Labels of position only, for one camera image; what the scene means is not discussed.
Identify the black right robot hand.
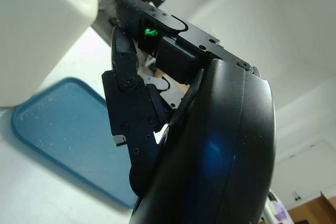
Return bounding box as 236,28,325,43
101,0,276,224

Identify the blue plastic tray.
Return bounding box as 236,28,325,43
10,77,139,209

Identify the cream two-slot toaster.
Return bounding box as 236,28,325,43
0,0,99,108

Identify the brown wooden furniture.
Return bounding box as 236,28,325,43
287,191,336,224

